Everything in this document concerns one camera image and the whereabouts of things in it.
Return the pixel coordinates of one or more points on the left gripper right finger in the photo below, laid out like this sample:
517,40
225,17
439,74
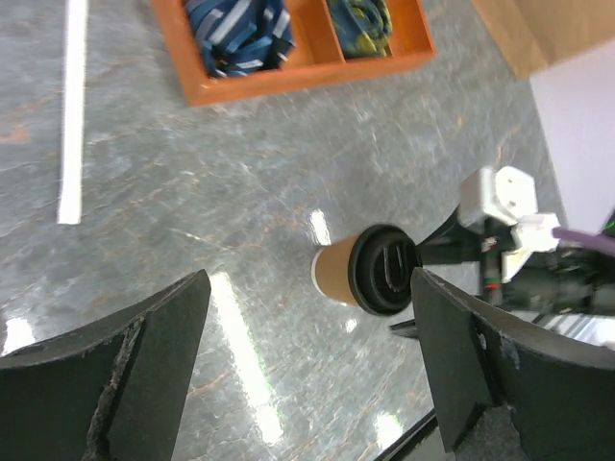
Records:
505,388

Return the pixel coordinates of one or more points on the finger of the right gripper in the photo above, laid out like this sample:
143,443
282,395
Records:
406,329
442,246

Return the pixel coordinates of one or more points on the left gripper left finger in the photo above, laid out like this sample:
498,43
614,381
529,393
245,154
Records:
114,389

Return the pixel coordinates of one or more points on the black cup lid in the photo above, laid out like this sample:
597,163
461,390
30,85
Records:
380,267

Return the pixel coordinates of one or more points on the brown paper coffee cup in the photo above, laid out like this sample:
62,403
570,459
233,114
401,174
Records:
330,271

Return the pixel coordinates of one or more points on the brown paper bag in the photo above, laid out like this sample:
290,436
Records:
536,34

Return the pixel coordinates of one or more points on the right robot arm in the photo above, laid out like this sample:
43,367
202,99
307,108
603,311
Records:
533,265

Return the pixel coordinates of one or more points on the green yellow rolled tie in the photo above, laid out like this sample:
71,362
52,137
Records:
363,27

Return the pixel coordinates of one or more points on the blue striped rolled tie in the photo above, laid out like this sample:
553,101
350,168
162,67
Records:
236,38

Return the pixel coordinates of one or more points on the orange compartment tray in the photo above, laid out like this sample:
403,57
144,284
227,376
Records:
317,59

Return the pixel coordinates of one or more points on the white wrapped straw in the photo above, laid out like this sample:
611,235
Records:
73,113

